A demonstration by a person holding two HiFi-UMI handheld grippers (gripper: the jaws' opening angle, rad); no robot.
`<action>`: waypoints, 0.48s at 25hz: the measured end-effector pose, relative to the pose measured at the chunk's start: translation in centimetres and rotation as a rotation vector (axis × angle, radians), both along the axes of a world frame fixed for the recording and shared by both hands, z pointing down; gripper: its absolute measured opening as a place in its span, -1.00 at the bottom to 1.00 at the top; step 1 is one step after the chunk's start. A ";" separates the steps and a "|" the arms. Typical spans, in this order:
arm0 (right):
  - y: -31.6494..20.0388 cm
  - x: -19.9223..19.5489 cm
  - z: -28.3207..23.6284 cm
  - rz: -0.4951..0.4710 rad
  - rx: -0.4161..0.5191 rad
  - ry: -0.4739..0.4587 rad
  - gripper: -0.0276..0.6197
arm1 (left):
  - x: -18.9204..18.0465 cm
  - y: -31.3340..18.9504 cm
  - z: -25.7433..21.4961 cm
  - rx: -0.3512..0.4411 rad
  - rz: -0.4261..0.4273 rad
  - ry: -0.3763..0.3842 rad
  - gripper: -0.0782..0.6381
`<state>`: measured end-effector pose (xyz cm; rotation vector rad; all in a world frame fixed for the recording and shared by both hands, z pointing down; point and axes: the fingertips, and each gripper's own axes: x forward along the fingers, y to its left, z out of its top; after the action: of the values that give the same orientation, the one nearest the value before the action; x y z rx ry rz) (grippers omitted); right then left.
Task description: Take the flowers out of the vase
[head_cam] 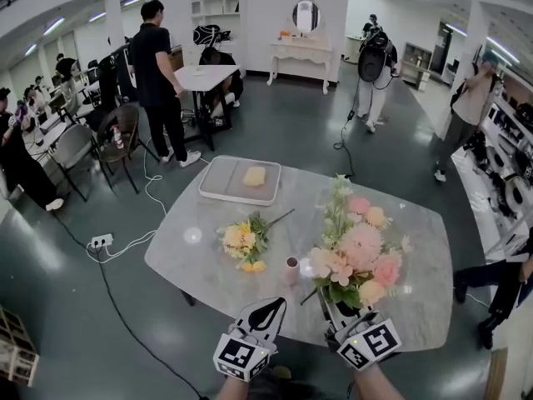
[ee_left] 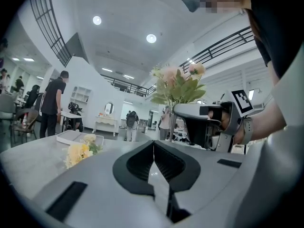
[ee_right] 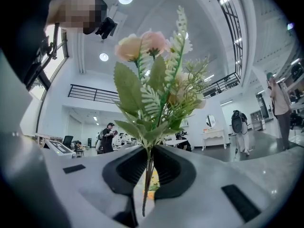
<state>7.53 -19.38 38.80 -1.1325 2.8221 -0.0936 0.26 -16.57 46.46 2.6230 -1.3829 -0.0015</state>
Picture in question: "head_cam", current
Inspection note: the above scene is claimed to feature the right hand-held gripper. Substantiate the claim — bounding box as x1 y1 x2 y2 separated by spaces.
319 289 403 375

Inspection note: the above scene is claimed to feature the white dresser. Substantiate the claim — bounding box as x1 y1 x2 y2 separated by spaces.
266 39 335 96

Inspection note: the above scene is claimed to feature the black office chair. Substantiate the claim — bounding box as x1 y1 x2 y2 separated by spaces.
85 43 138 114

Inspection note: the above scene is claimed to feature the pink vase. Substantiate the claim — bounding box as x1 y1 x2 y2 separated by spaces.
284 256 301 287

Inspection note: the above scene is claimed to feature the white tray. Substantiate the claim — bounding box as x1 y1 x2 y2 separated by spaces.
197 155 283 207

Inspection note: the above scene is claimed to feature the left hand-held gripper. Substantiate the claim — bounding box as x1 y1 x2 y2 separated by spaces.
212 297 289 383

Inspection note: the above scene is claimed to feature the black bag with white stripes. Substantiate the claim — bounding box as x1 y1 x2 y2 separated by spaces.
192 24 232 49

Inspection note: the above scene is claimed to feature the person's right forearm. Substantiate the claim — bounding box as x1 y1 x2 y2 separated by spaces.
352 360 403 400

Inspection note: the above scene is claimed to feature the black and white backpack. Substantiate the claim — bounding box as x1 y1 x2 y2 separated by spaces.
357 31 395 85

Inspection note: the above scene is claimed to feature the small white table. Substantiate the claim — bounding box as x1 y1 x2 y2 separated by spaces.
172 63 242 153

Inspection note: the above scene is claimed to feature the wooden crate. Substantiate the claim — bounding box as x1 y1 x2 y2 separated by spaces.
0 304 41 388

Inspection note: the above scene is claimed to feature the grey marble table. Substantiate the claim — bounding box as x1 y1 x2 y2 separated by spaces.
144 154 455 353

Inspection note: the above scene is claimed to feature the brown wicker chair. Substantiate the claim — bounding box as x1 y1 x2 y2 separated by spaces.
96 104 162 195

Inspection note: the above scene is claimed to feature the pink flowers bouquet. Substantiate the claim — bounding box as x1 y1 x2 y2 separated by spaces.
300 173 413 320

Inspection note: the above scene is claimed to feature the white shelf cabinet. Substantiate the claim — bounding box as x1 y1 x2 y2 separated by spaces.
190 0 247 70

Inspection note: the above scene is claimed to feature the black cable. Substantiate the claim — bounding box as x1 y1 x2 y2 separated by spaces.
49 210 205 400
332 77 364 178

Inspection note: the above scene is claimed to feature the yellow flowers bouquet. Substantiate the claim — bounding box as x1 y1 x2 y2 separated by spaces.
216 208 296 273

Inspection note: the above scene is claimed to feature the grey chair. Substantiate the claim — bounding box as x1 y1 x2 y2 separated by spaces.
52 123 114 203

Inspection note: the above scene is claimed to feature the person's left forearm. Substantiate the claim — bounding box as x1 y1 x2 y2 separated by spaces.
214 375 256 400

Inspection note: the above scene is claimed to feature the white cable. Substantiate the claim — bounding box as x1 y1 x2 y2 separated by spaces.
85 135 213 265

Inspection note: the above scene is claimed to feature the white equipment shelf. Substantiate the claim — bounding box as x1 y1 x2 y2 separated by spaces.
451 93 533 262

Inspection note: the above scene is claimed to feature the small wooden cabinet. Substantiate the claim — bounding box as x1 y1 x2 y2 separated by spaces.
401 42 435 92

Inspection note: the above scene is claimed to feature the yellow sponge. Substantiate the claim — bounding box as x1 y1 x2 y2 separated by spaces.
242 167 268 188

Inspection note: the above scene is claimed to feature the round mirror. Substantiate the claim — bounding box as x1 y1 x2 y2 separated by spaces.
291 0 321 33

